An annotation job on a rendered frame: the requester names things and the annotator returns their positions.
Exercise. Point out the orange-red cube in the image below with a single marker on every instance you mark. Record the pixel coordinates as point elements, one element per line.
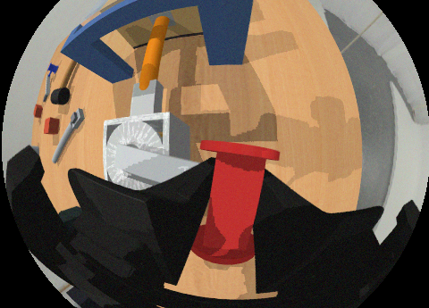
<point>51,126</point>
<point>38,110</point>

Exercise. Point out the wooden-handled mallet with black head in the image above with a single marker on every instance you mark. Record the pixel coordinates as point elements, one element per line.
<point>61,96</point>

